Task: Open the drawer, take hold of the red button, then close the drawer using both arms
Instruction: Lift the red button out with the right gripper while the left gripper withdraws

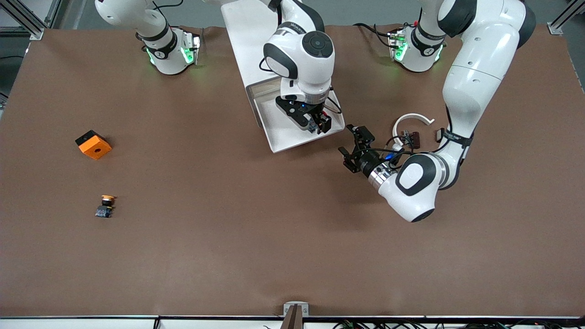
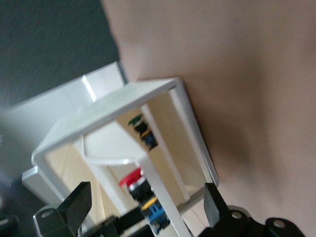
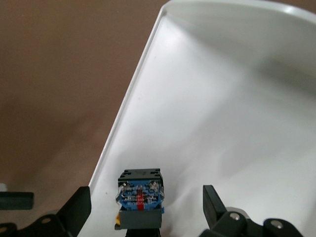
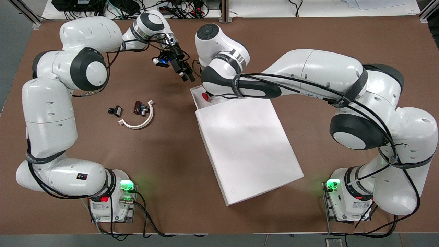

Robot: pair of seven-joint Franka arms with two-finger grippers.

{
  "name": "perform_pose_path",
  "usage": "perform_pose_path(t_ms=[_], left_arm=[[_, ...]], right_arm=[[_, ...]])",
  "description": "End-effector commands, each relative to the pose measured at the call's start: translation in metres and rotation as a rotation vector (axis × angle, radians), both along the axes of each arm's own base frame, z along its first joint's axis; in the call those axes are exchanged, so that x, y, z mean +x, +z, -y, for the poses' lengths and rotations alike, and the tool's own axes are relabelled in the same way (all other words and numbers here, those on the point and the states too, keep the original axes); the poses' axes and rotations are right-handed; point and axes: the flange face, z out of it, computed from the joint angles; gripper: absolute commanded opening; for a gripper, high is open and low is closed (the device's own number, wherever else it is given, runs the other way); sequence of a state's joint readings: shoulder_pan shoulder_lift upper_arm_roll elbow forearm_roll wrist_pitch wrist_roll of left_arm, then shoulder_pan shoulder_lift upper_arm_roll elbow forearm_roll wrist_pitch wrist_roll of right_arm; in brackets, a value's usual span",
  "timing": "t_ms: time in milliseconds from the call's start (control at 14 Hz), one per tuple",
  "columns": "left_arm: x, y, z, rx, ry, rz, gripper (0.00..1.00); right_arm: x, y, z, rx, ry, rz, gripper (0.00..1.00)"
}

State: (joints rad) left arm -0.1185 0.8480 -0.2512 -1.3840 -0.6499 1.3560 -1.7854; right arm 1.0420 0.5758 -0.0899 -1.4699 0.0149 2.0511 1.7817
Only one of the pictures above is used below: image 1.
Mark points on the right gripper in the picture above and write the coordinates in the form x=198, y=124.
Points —
x=317, y=113

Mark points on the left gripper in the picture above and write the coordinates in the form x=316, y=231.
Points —
x=364, y=161

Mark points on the red push button switch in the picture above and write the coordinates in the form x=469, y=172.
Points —
x=314, y=127

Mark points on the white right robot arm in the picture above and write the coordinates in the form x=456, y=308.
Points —
x=301, y=59

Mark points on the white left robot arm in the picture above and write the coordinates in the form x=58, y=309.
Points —
x=470, y=82

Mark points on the dark brown terminal block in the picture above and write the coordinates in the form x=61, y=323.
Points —
x=414, y=140

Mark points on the white curved plastic piece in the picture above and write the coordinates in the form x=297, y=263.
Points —
x=413, y=116

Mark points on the small black clip component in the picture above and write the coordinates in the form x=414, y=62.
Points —
x=439, y=135

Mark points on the brown table cover mat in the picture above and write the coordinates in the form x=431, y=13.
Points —
x=292, y=228

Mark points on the grey metal bracket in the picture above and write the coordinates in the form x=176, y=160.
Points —
x=288, y=307

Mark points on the orange black button enclosure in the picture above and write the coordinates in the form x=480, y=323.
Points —
x=93, y=147

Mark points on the yellow push button switch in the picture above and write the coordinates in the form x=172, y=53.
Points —
x=106, y=206

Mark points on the aluminium frame profile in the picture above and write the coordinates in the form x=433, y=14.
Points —
x=555, y=27
x=54, y=11
x=34, y=32

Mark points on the white table front rail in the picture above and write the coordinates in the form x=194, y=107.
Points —
x=91, y=323

